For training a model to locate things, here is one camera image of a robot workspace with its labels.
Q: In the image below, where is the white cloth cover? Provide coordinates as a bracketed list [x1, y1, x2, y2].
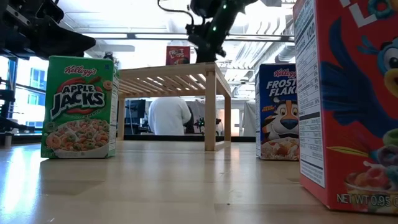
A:
[242, 101, 256, 137]

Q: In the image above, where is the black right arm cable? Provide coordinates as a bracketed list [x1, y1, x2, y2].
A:
[157, 0, 195, 26]

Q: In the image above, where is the black computer monitor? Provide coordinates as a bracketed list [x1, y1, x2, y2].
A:
[125, 99, 146, 119]

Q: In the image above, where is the person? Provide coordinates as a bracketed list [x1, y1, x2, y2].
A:
[148, 96, 192, 136]

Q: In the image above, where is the black device with green light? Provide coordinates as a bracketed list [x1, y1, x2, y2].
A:
[194, 117, 223, 135]

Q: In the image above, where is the red Froot Loops cereal box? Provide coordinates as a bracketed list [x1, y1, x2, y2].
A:
[292, 0, 398, 215]
[165, 45, 191, 66]

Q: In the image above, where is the blue Frosted Flakes cereal box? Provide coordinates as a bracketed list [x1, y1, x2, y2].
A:
[254, 63, 301, 162]

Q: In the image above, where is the green Apple Jacks cereal box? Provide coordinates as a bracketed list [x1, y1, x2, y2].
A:
[40, 55, 120, 159]

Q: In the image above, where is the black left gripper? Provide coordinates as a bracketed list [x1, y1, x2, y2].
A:
[0, 0, 96, 60]

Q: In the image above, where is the slatted wooden shelf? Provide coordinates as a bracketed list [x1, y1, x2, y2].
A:
[116, 61, 233, 152]

